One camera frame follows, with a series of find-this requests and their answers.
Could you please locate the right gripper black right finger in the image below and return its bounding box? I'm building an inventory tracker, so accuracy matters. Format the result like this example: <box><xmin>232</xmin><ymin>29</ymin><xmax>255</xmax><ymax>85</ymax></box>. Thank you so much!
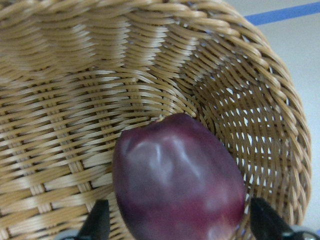
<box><xmin>250</xmin><ymin>197</ymin><xmax>295</xmax><ymax>240</ymax></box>

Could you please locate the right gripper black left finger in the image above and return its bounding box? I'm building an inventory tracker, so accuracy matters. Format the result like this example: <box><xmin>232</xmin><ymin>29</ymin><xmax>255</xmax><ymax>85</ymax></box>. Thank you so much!
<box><xmin>76</xmin><ymin>199</ymin><xmax>110</xmax><ymax>240</ymax></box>

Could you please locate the dark red apple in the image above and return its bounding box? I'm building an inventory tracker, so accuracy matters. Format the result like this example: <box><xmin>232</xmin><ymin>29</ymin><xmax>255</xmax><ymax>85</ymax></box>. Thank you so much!
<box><xmin>112</xmin><ymin>113</ymin><xmax>245</xmax><ymax>240</ymax></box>

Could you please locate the wicker basket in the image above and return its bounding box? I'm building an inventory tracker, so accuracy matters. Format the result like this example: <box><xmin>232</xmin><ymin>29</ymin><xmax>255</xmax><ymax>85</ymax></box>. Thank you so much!
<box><xmin>0</xmin><ymin>0</ymin><xmax>311</xmax><ymax>240</ymax></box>

